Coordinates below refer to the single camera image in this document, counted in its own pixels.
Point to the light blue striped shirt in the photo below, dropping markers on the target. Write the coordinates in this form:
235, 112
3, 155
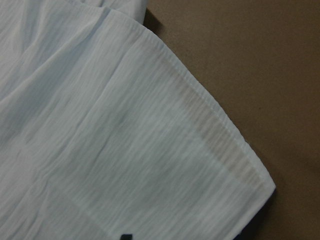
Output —
104, 132

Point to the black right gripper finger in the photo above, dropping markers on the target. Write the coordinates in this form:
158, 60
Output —
126, 236

